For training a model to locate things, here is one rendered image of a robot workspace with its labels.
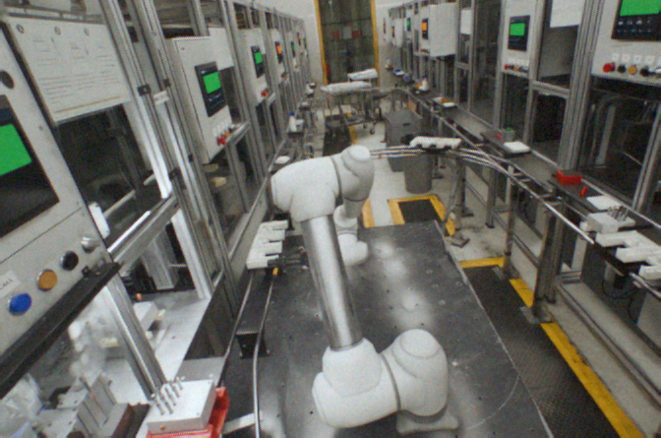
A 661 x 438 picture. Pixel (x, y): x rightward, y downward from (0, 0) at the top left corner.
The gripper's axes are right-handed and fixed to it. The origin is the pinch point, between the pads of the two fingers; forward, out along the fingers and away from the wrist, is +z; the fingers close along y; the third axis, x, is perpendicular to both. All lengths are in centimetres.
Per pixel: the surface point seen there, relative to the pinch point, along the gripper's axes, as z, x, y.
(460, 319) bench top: -74, 24, -20
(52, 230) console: 20, 72, 61
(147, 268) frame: 44.1, 17.5, 15.3
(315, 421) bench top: -18, 60, -20
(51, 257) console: 20, 75, 57
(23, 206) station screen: 17, 77, 68
